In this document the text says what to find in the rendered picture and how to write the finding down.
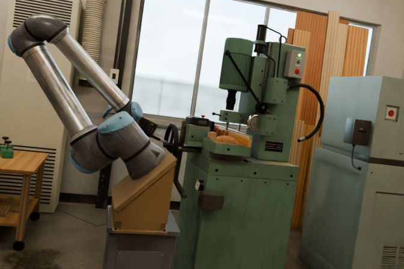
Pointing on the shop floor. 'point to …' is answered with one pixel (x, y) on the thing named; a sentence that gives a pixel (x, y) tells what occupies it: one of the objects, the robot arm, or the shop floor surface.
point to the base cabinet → (234, 223)
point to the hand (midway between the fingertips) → (164, 142)
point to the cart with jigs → (14, 203)
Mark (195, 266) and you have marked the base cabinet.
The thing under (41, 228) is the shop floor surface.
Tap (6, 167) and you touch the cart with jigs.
